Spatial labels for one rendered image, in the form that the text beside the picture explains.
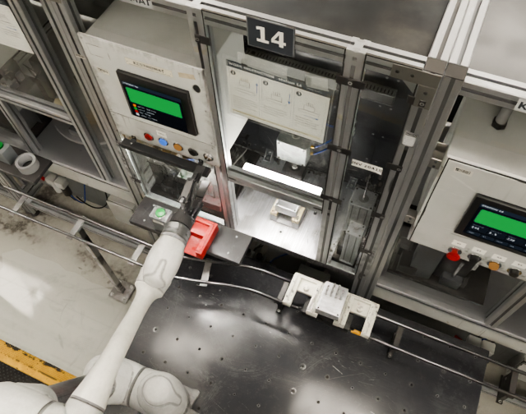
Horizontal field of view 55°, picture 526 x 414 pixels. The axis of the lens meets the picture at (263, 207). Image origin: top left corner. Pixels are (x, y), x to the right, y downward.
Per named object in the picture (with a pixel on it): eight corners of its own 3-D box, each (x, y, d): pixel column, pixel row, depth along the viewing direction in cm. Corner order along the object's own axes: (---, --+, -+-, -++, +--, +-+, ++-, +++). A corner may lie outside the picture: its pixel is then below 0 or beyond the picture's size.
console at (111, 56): (114, 138, 187) (71, 39, 147) (153, 85, 200) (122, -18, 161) (215, 173, 177) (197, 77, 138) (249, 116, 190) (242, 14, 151)
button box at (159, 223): (154, 229, 219) (148, 215, 209) (163, 214, 222) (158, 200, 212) (170, 235, 217) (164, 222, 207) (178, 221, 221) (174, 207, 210)
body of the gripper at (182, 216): (192, 236, 169) (202, 213, 173) (186, 223, 162) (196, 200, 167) (172, 232, 171) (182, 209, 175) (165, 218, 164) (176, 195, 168)
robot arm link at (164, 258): (159, 228, 158) (153, 244, 169) (138, 272, 150) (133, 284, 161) (191, 243, 159) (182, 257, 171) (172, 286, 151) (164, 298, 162)
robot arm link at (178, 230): (182, 237, 158) (188, 222, 161) (155, 232, 161) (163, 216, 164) (188, 251, 166) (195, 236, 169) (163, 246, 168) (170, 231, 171)
